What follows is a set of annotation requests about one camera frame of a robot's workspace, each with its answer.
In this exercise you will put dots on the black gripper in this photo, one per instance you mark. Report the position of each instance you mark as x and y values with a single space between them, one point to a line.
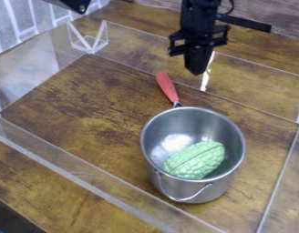
198 32

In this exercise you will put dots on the orange handled metal spoon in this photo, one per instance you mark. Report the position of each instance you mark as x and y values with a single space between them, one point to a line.
169 88

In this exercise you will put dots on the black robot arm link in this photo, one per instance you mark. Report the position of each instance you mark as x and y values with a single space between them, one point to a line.
78 6

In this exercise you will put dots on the stainless steel pot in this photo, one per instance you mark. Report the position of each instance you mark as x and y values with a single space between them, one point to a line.
177 129

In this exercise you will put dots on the green bitter gourd toy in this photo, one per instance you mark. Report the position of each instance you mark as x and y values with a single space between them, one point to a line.
196 161

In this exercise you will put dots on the black wall strip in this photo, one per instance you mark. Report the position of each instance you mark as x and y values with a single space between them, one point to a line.
247 23

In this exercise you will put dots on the clear acrylic corner bracket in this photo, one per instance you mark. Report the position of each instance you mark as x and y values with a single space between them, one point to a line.
87 43

